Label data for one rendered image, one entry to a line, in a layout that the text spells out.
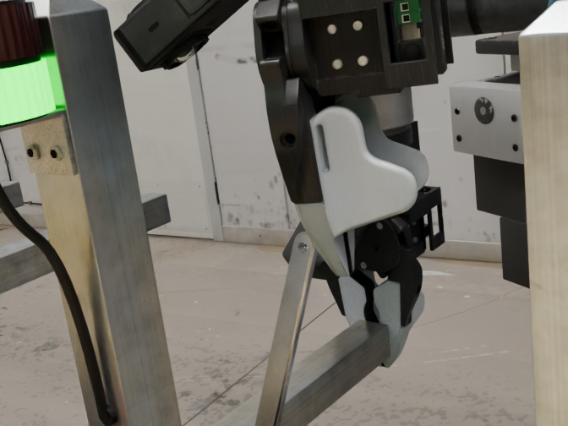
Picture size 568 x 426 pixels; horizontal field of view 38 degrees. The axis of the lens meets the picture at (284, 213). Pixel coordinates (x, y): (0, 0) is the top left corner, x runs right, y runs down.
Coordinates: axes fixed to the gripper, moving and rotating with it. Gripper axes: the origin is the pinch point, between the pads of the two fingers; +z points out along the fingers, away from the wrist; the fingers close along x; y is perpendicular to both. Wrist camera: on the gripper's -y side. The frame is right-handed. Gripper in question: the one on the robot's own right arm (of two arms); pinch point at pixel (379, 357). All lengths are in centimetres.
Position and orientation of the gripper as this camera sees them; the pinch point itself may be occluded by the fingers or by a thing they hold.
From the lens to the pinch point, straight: 74.7
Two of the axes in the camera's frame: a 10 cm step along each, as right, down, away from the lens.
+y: 6.0, -3.1, 7.4
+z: 1.3, 9.5, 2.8
